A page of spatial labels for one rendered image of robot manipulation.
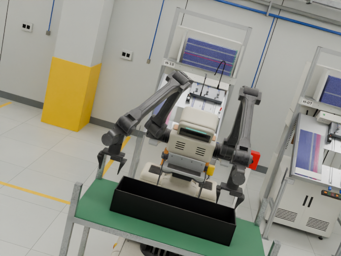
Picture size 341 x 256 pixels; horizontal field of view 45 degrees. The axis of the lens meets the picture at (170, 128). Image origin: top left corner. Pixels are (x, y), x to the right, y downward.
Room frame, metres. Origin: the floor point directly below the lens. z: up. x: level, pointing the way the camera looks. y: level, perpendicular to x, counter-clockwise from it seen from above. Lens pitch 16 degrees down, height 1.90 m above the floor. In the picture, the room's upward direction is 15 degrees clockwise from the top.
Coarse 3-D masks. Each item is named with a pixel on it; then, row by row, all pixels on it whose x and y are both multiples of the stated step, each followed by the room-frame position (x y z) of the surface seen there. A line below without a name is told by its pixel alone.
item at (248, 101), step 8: (240, 88) 2.07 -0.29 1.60; (240, 96) 2.02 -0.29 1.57; (248, 96) 2.01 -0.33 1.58; (248, 104) 1.97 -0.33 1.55; (256, 104) 2.03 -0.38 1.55; (248, 112) 1.93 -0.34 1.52; (248, 120) 1.89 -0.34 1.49; (240, 128) 1.88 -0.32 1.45; (248, 128) 1.86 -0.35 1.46; (240, 136) 1.82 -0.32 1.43; (248, 136) 1.82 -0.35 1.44; (240, 144) 1.78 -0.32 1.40; (248, 144) 1.79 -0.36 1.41; (240, 152) 1.74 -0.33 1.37; (248, 152) 1.75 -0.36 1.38; (240, 160) 1.74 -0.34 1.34; (248, 160) 1.73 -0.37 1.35
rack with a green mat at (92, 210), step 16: (96, 176) 1.99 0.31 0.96; (80, 192) 1.58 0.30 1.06; (96, 192) 1.84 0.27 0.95; (112, 192) 1.89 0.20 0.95; (80, 208) 1.65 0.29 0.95; (96, 208) 1.69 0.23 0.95; (80, 224) 1.57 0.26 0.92; (96, 224) 1.57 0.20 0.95; (112, 224) 1.59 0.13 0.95; (128, 224) 1.63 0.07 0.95; (144, 224) 1.67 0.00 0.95; (240, 224) 1.92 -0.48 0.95; (256, 224) 1.96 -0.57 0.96; (64, 240) 1.57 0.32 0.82; (144, 240) 1.56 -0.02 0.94; (160, 240) 1.57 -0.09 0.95; (176, 240) 1.60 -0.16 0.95; (192, 240) 1.64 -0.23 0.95; (208, 240) 1.68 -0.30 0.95; (240, 240) 1.76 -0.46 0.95; (256, 240) 1.80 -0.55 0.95
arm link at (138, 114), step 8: (168, 80) 2.01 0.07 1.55; (160, 88) 1.94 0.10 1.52; (168, 88) 1.95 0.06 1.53; (176, 88) 1.98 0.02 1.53; (184, 88) 1.99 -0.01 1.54; (152, 96) 1.90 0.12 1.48; (160, 96) 1.91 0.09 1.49; (168, 96) 1.97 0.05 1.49; (144, 104) 1.85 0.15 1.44; (152, 104) 1.86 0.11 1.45; (128, 112) 1.80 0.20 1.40; (136, 112) 1.81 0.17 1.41; (144, 112) 1.82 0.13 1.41; (120, 120) 1.76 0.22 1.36; (128, 120) 1.77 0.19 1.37; (136, 120) 1.78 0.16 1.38; (128, 128) 1.75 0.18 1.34
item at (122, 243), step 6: (120, 240) 2.55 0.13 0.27; (126, 240) 2.56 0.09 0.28; (132, 240) 2.58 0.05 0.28; (114, 246) 2.49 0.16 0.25; (120, 246) 2.47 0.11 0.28; (126, 246) 2.49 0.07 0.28; (132, 246) 2.51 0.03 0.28; (138, 246) 2.52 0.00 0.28; (150, 246) 2.58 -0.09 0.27; (114, 252) 2.39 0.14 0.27; (120, 252) 2.40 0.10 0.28; (126, 252) 2.42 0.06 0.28; (132, 252) 2.44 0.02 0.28; (138, 252) 2.45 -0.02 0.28; (144, 252) 2.49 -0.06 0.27; (150, 252) 2.51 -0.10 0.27; (168, 252) 2.57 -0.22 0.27
